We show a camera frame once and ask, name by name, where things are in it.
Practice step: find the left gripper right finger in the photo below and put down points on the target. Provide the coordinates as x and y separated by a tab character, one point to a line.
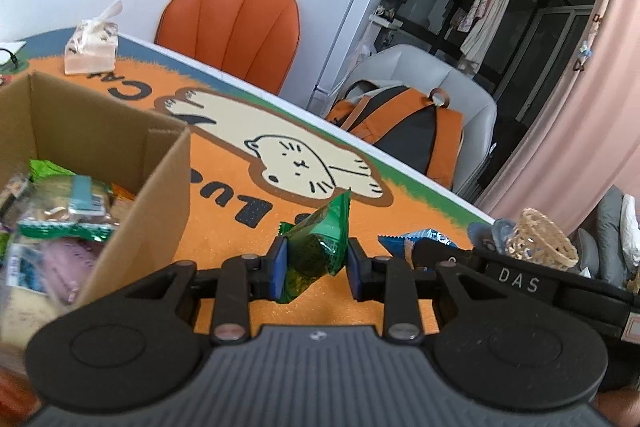
387	280

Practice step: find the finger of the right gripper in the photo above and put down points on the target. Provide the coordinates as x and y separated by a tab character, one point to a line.
426	254

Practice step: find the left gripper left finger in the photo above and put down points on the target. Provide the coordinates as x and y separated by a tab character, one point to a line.
240	281

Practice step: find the blue snack packet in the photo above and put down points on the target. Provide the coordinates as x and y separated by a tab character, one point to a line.
401	246

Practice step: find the dark green snack packet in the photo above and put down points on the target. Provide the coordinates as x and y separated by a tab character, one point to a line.
315	246

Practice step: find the bright green plum packet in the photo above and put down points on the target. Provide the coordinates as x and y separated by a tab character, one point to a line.
42	169

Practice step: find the orange rice cracker packet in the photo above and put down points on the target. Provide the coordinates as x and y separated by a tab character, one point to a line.
122	201

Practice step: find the light blue cracker packet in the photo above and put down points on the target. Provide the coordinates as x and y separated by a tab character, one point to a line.
68	206

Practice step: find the long white bread packet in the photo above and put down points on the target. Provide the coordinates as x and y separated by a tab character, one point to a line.
26	304

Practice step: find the person right hand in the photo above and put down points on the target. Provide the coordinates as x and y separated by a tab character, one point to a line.
620	407

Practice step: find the grey cushion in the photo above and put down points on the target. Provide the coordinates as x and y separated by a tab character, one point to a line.
599	242

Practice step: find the blue plate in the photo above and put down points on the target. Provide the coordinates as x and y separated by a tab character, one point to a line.
491	237

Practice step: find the colourful cat table mat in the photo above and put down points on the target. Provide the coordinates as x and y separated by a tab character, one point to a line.
214	163

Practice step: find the woven bamboo basket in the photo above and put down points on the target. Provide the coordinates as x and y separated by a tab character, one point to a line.
538	240

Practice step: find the orange black backpack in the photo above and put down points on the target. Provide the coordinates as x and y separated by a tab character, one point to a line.
418	128

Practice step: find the cardboard box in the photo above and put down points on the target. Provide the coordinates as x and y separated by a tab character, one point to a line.
44	117

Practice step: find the pink curtain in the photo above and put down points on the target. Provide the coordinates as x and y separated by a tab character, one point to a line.
586	138

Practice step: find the white grey chair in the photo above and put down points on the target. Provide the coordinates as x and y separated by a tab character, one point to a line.
421	70

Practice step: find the orange chair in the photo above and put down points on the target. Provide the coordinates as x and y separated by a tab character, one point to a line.
253	40

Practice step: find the tissue pack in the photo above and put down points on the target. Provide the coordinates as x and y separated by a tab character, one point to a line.
93	46

